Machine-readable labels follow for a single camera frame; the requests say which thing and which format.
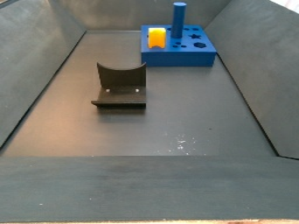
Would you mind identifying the blue shape sorting board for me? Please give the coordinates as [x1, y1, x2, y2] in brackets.
[141, 24, 217, 67]

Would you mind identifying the black curved holder stand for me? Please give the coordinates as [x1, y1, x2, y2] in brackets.
[90, 64, 145, 108]

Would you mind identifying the yellow spool-shaped block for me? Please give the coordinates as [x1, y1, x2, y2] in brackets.
[148, 27, 165, 48]

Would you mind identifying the blue cylinder peg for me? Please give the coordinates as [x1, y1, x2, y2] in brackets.
[171, 2, 187, 39]

